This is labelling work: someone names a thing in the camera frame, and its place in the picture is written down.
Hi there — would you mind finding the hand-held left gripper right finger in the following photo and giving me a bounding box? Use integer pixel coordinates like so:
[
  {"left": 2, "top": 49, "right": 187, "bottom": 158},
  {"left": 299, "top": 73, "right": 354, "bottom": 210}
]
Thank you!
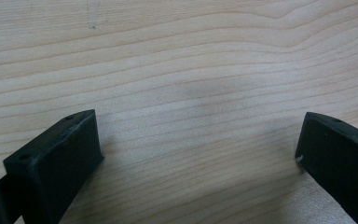
[{"left": 295, "top": 111, "right": 358, "bottom": 224}]

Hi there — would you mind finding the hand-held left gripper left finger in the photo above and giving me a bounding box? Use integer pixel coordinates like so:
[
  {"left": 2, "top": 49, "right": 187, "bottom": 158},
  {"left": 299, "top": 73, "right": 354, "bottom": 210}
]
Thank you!
[{"left": 3, "top": 108, "right": 105, "bottom": 224}]

